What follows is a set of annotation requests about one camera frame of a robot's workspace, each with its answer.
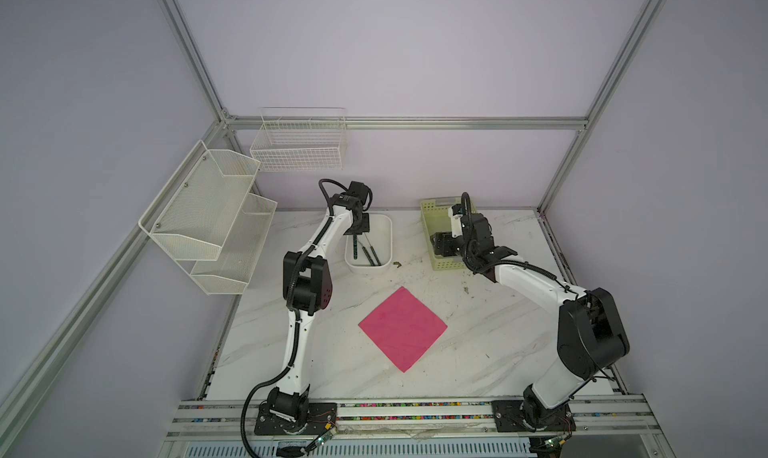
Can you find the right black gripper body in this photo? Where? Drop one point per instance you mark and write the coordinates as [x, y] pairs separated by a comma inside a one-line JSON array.
[[467, 253]]

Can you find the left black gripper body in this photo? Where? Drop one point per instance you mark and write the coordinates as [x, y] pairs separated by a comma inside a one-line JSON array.
[[360, 226]]

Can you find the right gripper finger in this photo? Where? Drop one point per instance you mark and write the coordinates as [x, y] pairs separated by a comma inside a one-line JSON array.
[[442, 238], [444, 251]]

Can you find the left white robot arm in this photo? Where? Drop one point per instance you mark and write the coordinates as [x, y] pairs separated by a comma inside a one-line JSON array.
[[307, 290]]

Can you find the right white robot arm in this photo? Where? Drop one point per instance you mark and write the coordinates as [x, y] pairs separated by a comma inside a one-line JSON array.
[[590, 334]]

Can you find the white plastic tray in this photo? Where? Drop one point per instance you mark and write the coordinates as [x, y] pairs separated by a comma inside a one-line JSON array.
[[381, 238]]

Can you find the green perforated plastic basket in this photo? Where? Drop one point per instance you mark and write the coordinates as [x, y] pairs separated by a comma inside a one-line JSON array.
[[435, 219]]

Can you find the white mesh lower shelf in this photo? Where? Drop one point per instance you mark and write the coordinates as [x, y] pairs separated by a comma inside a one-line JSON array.
[[232, 272]]

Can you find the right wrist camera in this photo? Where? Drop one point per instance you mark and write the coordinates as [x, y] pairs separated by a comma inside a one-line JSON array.
[[459, 220]]

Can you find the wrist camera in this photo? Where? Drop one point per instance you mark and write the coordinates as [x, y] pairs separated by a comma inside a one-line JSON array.
[[359, 190], [459, 220]]

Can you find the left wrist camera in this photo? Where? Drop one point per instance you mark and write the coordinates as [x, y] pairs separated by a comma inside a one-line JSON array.
[[359, 190]]

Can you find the white wire wall basket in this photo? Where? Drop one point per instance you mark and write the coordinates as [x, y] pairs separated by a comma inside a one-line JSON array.
[[301, 139]]

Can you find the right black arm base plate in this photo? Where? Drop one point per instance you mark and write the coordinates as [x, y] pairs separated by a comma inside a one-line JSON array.
[[517, 415]]

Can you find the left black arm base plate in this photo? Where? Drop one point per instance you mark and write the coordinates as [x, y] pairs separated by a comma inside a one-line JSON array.
[[316, 419]]

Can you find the aluminium front rail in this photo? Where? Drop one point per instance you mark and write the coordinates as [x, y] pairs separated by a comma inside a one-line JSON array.
[[419, 419]]

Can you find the aluminium frame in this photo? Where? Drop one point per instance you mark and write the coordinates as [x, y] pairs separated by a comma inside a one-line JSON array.
[[109, 122]]

